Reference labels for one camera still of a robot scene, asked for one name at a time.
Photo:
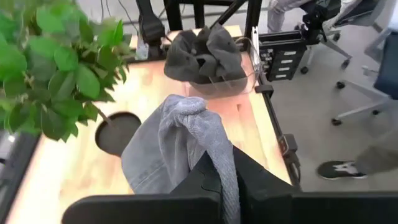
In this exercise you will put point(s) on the clear plastic bin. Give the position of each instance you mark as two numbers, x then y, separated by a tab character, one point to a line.
217	88

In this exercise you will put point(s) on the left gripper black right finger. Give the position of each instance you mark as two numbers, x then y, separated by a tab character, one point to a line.
311	208

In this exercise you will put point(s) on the blue seat office chair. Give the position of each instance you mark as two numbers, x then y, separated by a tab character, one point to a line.
387	71

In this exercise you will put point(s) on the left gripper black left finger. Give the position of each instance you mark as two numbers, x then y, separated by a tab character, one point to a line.
140	211

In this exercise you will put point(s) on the person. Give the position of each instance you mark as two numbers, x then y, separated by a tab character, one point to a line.
280	15

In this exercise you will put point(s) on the black drawer cart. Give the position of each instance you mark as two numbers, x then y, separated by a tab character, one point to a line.
273	62

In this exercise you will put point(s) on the small tree in black pot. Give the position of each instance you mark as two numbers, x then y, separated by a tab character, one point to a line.
62	59

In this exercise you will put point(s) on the person's black sneaker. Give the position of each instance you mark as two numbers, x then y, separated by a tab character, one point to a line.
339	169

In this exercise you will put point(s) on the black office chair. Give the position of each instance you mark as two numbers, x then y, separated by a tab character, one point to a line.
317	18

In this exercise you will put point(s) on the light blue-grey cap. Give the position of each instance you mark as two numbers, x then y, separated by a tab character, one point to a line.
180	130

